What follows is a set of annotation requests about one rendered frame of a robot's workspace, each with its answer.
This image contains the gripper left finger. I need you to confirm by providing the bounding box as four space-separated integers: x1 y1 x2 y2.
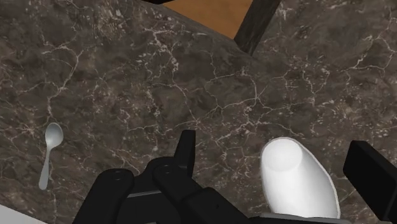
73 129 251 224

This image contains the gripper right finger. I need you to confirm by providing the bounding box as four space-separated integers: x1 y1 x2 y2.
342 140 397 223

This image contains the white cup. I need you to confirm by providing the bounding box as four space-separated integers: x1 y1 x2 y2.
260 136 341 220

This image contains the grey spoon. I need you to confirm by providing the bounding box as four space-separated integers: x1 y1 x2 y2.
38 122 65 191

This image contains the dark wooden post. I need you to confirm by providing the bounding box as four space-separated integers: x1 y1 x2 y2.
233 0 282 57

